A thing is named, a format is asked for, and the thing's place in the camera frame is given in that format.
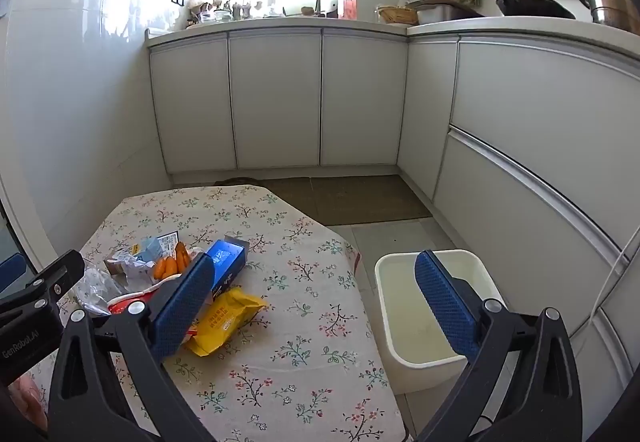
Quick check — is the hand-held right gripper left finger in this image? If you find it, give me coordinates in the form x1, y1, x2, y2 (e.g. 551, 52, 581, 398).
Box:
46, 252, 221, 442

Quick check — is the red and white paper cup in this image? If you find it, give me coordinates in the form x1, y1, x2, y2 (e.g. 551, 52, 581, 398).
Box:
107, 283, 201, 340

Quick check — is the white cable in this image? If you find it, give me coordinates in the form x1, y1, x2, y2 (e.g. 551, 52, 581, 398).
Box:
589, 222, 640, 323

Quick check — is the white plastic bin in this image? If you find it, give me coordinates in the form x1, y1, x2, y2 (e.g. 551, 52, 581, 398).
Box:
375, 249, 508, 395

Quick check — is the wicker basket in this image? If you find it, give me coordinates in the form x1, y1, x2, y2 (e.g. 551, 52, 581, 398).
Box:
375, 5, 419, 25

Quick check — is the yellow snack packet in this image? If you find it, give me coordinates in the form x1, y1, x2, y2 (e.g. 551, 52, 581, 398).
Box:
182, 286, 268, 357

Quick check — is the clear plastic bottle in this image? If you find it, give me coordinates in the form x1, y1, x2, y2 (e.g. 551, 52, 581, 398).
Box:
75, 267, 121, 317

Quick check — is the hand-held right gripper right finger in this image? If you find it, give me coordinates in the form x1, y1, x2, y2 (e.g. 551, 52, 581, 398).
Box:
414, 249, 586, 442

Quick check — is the floral tablecloth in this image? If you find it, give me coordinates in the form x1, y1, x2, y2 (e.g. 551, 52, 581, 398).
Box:
20, 184, 408, 442

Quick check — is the white bag with orange print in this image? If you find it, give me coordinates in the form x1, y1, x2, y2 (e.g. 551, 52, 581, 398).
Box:
103, 242, 193, 295

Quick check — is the row of small jars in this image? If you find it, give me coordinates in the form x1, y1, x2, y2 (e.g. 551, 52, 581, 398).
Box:
187, 0, 266, 27

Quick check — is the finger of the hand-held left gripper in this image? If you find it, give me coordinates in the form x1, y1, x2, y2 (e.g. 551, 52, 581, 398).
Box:
0, 251, 27, 295
0, 249, 86, 319

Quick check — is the white kitchen cabinet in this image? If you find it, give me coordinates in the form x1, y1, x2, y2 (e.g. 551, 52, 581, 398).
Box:
147, 29, 640, 403

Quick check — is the person's left hand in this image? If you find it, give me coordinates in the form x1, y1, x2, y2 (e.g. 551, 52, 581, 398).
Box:
7, 372, 51, 428

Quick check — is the blue cardboard box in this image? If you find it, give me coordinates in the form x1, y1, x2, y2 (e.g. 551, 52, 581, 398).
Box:
205, 236, 249, 303

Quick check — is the white kitchen countertop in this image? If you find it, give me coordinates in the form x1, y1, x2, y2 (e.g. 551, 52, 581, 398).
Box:
145, 14, 640, 52

